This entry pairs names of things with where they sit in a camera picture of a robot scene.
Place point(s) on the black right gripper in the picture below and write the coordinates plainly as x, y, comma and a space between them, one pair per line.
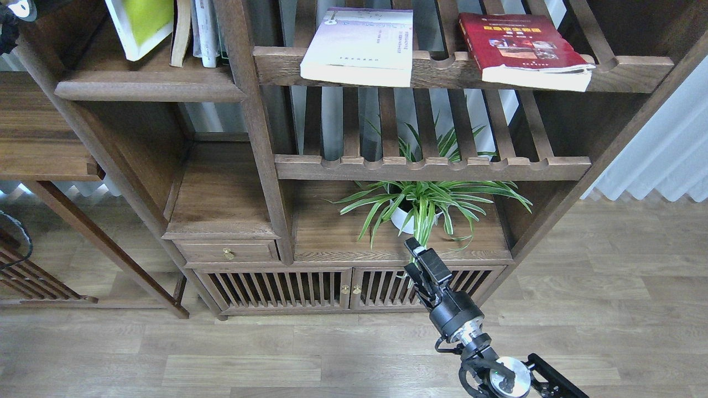
449, 310

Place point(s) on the red paperback book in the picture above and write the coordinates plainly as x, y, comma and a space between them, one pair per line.
524, 50

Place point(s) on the yellow green paperback book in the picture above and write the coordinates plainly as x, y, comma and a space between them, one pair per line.
141, 25

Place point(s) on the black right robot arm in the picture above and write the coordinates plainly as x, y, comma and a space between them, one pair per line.
485, 374

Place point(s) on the green spider plant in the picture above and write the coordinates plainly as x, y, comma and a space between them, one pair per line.
460, 202

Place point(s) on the white plant pot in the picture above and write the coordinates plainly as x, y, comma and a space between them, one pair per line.
414, 219

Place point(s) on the brass drawer knob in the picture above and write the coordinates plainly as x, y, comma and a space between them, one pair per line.
228, 254

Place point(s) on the dark wooden bookshelf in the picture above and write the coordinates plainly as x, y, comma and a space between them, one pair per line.
251, 157

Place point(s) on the white lavender paperback book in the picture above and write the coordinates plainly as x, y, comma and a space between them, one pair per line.
362, 46

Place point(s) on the white curtain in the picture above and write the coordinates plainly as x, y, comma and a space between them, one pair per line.
668, 157

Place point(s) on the dark green upright book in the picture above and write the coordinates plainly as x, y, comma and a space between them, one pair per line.
223, 54

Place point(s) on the white upright book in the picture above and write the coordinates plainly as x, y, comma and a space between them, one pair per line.
205, 33

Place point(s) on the tan upright book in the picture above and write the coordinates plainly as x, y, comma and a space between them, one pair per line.
181, 35

